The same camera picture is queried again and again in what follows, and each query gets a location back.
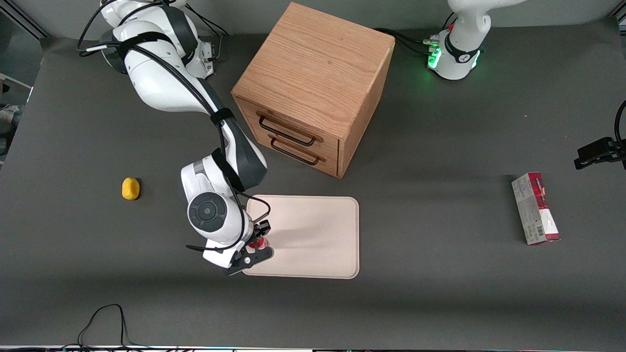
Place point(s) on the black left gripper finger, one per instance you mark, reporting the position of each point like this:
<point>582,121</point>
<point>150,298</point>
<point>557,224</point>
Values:
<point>594,151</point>

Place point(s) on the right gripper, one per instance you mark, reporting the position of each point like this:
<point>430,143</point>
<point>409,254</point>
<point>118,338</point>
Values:
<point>263,228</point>

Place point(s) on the red coke bottle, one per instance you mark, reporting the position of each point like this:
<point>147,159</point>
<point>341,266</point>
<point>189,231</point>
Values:
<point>261,243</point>

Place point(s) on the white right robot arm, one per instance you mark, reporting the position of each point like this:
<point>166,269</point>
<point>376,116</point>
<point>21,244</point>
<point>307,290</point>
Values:
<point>161,83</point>

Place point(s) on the white rectangular tray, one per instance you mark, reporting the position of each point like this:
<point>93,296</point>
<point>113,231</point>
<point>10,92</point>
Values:
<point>313,237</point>

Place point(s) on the red and grey carton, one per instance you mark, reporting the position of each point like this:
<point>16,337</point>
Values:
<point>537,210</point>

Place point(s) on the yellow lemon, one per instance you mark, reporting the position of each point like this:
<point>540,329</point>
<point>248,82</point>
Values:
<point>130,188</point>

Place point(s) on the wooden two-drawer cabinet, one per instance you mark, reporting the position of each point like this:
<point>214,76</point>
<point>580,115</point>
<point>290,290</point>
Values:
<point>313,73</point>

